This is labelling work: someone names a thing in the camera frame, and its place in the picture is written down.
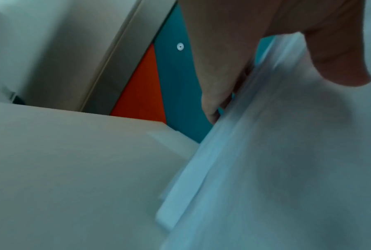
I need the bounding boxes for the white cloth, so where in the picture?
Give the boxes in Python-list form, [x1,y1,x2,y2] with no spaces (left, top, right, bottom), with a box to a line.
[156,0,371,250]

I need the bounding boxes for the person's left hand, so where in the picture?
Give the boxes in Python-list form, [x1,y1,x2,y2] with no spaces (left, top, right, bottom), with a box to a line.
[177,0,371,124]

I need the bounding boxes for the beige locker frame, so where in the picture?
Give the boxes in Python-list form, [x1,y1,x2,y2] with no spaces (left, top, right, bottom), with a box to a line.
[77,0,177,116]

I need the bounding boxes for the teal locker door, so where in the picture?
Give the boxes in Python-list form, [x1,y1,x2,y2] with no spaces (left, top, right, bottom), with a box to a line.
[154,3,277,144]

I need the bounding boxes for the orange locker door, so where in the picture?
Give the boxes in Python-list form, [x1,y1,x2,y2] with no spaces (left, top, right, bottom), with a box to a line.
[110,44,168,125]

